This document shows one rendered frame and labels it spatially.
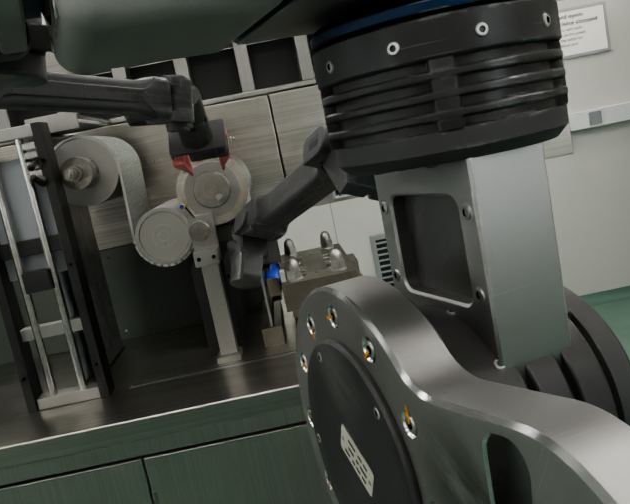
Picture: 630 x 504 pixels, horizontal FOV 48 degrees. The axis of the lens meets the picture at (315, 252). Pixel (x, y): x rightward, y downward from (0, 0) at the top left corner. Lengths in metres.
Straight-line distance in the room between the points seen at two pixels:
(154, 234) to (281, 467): 0.54
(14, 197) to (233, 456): 0.64
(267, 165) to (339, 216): 2.39
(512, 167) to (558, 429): 0.16
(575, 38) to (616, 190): 0.92
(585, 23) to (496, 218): 4.20
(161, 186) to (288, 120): 0.36
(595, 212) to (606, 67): 0.84
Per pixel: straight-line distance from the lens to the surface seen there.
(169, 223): 1.52
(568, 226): 4.53
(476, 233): 0.37
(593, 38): 4.57
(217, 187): 1.48
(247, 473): 1.36
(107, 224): 1.88
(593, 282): 4.65
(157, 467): 1.37
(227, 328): 1.50
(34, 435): 1.39
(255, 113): 1.82
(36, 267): 1.48
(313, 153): 0.96
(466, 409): 0.29
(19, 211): 1.48
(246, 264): 1.31
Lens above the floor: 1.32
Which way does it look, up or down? 9 degrees down
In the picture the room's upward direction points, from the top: 11 degrees counter-clockwise
